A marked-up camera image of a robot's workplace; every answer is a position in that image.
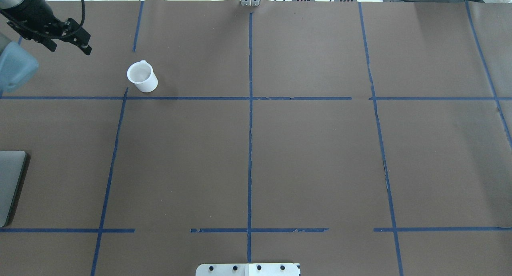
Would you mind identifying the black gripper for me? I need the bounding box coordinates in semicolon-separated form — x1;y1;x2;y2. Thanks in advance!
1;0;60;38

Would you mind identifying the white plastic cup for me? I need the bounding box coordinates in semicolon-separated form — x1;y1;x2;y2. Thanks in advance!
126;60;158;93

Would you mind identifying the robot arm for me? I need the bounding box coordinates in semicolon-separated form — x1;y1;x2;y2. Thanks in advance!
0;0;62;92

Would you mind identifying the grey closed laptop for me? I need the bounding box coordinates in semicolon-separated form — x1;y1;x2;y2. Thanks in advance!
0;150;27;228

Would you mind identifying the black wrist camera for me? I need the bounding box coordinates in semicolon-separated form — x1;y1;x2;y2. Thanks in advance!
49;18;92;55

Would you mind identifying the white metal base plate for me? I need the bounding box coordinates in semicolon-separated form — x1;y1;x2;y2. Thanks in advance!
195;263;301;276

